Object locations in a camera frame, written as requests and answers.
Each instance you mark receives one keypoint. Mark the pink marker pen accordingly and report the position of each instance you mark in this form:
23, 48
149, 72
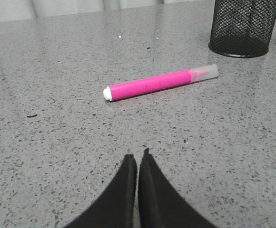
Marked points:
157, 83

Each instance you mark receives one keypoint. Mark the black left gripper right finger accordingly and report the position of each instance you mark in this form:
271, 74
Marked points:
160, 205

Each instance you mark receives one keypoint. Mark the black mesh pen bin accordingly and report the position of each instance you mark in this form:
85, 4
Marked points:
242, 28

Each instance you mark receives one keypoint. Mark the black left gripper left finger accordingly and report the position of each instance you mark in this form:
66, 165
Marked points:
114, 207

